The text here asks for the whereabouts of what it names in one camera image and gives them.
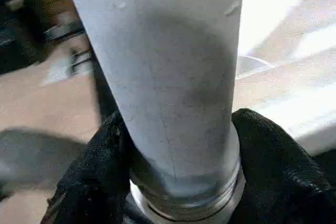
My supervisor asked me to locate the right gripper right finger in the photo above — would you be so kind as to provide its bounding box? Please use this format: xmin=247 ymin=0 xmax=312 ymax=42
xmin=231 ymin=108 xmax=336 ymax=224

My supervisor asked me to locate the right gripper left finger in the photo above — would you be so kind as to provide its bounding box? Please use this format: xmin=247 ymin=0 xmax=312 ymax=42
xmin=40 ymin=110 xmax=132 ymax=224

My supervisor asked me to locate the white plastic table top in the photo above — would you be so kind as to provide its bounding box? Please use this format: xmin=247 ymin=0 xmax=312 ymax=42
xmin=128 ymin=0 xmax=336 ymax=224

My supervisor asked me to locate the white plastic table leg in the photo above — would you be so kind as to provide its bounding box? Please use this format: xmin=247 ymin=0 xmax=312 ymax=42
xmin=59 ymin=0 xmax=247 ymax=221

